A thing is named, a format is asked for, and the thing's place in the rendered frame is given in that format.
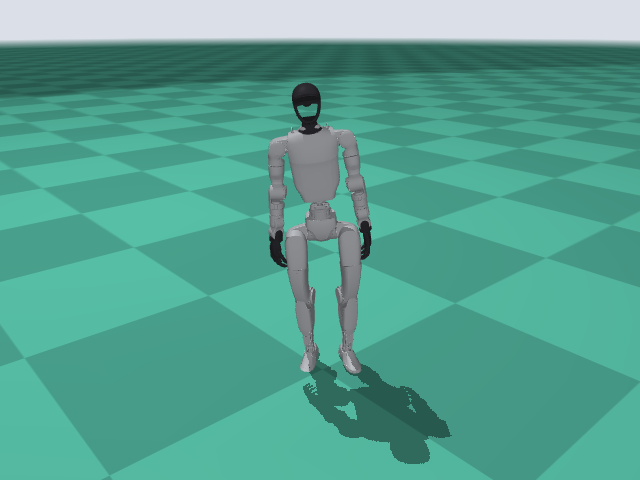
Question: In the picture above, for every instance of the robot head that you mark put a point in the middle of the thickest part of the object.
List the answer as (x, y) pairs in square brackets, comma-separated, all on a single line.
[(306, 94)]

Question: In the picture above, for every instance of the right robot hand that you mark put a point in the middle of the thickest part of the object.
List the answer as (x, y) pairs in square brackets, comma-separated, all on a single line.
[(275, 249)]

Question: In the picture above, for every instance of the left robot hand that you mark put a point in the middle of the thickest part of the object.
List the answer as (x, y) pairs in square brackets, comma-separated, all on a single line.
[(365, 229)]

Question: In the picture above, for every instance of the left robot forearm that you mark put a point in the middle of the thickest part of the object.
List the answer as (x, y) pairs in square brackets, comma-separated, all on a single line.
[(360, 205)]

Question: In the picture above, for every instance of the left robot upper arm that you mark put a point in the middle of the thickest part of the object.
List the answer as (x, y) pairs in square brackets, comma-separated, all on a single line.
[(346, 139)]

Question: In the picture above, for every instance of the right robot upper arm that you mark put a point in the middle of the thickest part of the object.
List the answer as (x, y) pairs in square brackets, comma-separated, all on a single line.
[(277, 149)]

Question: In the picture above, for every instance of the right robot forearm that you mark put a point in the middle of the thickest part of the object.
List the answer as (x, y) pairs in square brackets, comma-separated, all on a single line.
[(276, 215)]

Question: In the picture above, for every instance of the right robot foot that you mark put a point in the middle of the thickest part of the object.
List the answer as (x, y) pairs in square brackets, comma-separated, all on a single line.
[(309, 360)]

